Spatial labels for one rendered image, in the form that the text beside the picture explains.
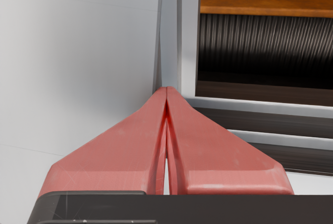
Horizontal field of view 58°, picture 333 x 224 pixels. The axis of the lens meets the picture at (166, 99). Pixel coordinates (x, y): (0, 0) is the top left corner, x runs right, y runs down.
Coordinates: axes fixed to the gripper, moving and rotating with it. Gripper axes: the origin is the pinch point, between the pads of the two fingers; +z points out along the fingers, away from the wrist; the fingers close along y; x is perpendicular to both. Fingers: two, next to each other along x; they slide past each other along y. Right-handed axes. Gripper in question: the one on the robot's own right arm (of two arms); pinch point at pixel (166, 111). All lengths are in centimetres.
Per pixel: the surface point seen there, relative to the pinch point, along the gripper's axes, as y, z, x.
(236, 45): -10.2, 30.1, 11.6
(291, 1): -10.0, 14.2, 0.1
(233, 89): -3.6, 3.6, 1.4
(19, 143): 7.4, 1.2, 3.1
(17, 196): 9.0, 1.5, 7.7
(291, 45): -17.5, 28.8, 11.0
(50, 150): 5.8, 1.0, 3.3
